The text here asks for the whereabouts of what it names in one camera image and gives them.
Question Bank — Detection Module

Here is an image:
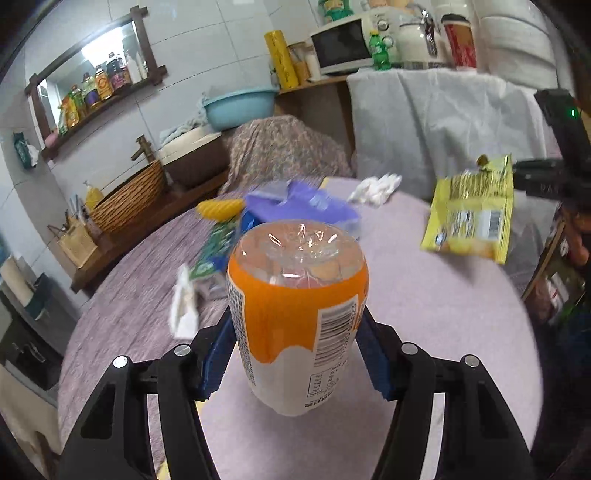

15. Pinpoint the wooden framed mirror shelf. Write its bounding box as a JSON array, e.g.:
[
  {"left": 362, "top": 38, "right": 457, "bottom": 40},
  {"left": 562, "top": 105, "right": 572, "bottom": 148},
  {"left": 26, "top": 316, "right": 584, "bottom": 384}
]
[{"left": 28, "top": 6, "right": 168, "bottom": 162}]

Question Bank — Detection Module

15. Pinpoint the white plastic sheet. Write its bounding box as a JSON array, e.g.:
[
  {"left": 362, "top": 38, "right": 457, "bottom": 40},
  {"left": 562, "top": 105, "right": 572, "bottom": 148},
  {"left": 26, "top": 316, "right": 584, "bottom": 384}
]
[{"left": 346, "top": 67, "right": 566, "bottom": 204}]

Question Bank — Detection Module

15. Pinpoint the wooden counter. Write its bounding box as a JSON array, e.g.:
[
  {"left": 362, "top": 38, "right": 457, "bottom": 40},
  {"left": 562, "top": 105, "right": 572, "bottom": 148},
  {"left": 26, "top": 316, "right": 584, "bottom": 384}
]
[{"left": 69, "top": 168, "right": 232, "bottom": 294}]

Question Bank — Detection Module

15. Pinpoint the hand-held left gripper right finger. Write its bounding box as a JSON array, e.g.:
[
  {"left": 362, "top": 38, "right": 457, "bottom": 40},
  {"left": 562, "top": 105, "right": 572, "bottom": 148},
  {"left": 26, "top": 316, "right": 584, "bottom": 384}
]
[{"left": 358, "top": 308, "right": 539, "bottom": 480}]

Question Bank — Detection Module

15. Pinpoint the yellow dish soap bottle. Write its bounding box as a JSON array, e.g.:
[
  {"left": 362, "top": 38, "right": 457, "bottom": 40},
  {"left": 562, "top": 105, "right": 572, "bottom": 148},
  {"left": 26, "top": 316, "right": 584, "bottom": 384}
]
[{"left": 83, "top": 181, "right": 105, "bottom": 210}]

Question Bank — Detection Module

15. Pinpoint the blue plastic basin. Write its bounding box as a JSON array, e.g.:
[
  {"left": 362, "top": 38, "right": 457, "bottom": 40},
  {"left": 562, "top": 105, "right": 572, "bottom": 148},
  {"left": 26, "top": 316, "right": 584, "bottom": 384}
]
[{"left": 203, "top": 88, "right": 279, "bottom": 131}]

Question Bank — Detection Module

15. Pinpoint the green soda bottle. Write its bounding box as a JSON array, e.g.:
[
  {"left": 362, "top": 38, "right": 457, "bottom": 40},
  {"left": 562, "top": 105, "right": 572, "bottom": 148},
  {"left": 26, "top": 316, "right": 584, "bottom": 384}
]
[{"left": 369, "top": 30, "right": 392, "bottom": 71}]

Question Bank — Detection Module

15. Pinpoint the green instant noodle bowl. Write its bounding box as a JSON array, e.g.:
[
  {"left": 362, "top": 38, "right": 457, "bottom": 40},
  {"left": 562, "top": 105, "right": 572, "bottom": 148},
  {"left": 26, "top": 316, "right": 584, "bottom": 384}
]
[{"left": 318, "top": 0, "right": 354, "bottom": 24}]

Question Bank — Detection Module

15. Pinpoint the grey blue towel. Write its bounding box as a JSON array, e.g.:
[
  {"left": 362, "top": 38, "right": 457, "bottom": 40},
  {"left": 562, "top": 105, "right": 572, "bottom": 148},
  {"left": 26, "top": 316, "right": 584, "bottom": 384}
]
[{"left": 159, "top": 92, "right": 211, "bottom": 144}]

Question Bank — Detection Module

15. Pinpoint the red white cup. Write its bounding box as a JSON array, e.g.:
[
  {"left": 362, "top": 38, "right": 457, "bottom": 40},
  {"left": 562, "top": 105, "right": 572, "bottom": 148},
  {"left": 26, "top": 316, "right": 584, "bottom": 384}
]
[{"left": 441, "top": 14, "right": 478, "bottom": 71}]

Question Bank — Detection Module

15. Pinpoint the white microwave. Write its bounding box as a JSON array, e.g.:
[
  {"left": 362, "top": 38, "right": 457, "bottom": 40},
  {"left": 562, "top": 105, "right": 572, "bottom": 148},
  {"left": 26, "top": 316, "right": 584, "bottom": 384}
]
[{"left": 309, "top": 14, "right": 398, "bottom": 77}]

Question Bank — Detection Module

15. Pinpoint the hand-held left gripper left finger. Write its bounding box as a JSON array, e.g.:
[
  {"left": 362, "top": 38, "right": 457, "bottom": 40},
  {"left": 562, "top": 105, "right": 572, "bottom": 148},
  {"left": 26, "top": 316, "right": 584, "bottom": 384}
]
[{"left": 55, "top": 311, "right": 237, "bottom": 480}]

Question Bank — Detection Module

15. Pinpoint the green snack wrapper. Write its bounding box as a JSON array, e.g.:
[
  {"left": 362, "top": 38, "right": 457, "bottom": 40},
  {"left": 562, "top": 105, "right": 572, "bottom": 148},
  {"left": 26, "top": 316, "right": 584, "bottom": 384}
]
[{"left": 191, "top": 222, "right": 245, "bottom": 278}]

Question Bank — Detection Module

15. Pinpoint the purple label bottle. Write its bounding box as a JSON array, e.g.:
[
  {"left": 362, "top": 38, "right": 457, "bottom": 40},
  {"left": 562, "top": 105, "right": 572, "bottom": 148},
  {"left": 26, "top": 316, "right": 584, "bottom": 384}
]
[{"left": 82, "top": 73, "right": 100, "bottom": 109}]

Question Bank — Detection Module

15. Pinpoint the white paper wrapper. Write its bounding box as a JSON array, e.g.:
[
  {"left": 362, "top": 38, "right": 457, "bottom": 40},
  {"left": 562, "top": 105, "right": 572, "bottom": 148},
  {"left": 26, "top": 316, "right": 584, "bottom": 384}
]
[{"left": 171, "top": 264, "right": 200, "bottom": 340}]

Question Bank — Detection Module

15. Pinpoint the white kettle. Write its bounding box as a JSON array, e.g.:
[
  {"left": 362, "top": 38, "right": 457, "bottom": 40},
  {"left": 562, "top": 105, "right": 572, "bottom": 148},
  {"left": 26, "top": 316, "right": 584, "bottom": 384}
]
[{"left": 398, "top": 11, "right": 451, "bottom": 65}]

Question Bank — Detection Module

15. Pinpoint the white plastic bottle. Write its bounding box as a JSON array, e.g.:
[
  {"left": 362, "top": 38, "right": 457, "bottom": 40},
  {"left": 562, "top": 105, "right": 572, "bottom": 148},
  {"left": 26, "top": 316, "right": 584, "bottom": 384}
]
[{"left": 127, "top": 53, "right": 148, "bottom": 85}]

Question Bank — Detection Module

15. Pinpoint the brass faucet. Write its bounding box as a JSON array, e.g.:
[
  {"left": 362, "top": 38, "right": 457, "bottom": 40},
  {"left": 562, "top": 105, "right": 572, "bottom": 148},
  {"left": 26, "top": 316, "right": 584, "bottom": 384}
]
[{"left": 130, "top": 135, "right": 158, "bottom": 163}]

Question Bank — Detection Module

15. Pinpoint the beige chopstick holder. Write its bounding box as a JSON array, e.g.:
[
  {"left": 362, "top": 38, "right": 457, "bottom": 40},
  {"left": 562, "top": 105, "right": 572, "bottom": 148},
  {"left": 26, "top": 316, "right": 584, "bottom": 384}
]
[{"left": 48, "top": 217, "right": 99, "bottom": 268}]

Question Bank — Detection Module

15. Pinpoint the amber oil bottle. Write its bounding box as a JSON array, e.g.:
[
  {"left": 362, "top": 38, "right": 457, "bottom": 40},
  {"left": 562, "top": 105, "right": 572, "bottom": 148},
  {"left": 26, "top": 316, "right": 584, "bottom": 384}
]
[{"left": 95, "top": 65, "right": 114, "bottom": 100}]

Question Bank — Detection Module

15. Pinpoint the yellow ribbed wrapper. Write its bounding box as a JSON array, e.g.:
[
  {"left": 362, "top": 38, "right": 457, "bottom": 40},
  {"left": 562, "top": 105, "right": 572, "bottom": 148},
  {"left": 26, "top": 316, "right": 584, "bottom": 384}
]
[{"left": 196, "top": 198, "right": 245, "bottom": 221}]

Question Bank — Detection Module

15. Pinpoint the green wet wipes pack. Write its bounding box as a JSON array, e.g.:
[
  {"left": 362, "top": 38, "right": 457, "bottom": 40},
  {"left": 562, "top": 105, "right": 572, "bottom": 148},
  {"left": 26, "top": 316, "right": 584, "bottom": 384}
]
[{"left": 13, "top": 132, "right": 40, "bottom": 168}]

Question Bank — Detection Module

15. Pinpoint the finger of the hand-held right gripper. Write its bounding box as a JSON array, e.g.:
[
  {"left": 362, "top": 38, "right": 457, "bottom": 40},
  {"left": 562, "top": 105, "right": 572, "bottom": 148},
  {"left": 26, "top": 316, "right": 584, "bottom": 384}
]
[{"left": 512, "top": 159, "right": 566, "bottom": 199}]

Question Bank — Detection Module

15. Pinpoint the yellow snack packet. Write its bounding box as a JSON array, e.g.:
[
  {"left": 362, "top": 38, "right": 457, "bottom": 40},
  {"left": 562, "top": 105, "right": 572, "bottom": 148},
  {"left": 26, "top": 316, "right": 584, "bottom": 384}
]
[{"left": 420, "top": 154, "right": 515, "bottom": 265}]

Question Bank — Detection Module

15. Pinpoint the purple plastic packet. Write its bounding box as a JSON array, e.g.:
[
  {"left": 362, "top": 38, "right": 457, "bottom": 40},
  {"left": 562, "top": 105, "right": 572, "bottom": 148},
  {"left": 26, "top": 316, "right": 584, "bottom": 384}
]
[{"left": 240, "top": 180, "right": 361, "bottom": 241}]

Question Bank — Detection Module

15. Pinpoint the orange label plastic bottle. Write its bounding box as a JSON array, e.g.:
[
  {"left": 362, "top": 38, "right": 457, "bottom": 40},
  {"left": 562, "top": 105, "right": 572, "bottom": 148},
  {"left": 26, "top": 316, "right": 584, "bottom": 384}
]
[{"left": 227, "top": 220, "right": 369, "bottom": 417}]

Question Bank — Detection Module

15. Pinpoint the cream plastic basin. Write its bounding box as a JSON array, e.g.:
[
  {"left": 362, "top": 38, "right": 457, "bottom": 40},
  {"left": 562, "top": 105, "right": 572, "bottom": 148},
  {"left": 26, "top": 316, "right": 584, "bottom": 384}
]
[{"left": 161, "top": 130, "right": 223, "bottom": 155}]

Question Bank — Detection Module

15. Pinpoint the blue wall holder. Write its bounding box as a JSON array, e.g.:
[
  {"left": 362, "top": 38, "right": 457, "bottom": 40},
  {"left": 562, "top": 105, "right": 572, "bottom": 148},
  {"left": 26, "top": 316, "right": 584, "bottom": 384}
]
[{"left": 25, "top": 274, "right": 51, "bottom": 319}]

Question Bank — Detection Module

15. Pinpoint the wooden cabinet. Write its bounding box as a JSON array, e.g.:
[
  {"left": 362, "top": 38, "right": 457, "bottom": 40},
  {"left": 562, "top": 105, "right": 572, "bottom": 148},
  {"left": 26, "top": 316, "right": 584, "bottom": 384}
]
[{"left": 277, "top": 74, "right": 356, "bottom": 153}]

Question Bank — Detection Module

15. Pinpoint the yellow seasoning pouch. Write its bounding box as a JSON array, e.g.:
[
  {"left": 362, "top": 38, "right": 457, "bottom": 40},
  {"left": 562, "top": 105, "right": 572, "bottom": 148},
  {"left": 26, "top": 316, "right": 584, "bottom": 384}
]
[{"left": 58, "top": 95, "right": 79, "bottom": 130}]

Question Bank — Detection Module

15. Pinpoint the dark sauce bottle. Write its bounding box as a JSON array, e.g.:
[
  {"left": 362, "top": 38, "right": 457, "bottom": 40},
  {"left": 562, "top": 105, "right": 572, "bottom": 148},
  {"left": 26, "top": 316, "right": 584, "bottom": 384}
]
[{"left": 106, "top": 52, "right": 131, "bottom": 90}]

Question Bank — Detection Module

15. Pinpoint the paper cup roll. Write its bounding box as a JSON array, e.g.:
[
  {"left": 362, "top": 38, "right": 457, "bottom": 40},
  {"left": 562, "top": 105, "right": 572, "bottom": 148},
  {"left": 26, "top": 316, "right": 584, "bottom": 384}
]
[{"left": 0, "top": 256, "right": 35, "bottom": 305}]

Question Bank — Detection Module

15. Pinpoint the yellow bag roll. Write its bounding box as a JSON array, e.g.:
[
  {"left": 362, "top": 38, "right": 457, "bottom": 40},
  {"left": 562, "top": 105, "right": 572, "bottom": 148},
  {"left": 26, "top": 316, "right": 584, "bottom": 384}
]
[{"left": 264, "top": 30, "right": 298, "bottom": 90}]

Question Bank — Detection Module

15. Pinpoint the crumpled white tissue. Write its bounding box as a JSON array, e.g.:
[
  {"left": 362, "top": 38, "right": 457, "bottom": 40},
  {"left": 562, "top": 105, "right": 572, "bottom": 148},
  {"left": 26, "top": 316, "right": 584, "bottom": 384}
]
[{"left": 347, "top": 173, "right": 402, "bottom": 207}]

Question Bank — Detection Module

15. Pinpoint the floral cloth cover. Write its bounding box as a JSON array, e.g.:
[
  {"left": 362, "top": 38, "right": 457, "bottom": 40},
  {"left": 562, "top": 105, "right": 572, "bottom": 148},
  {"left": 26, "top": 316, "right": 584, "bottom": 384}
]
[{"left": 221, "top": 115, "right": 354, "bottom": 195}]

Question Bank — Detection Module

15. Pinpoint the woven wicker sink bowl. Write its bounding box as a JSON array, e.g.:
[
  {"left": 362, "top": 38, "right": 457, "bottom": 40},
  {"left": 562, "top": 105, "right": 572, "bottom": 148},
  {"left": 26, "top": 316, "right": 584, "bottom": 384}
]
[{"left": 88, "top": 160, "right": 168, "bottom": 234}]

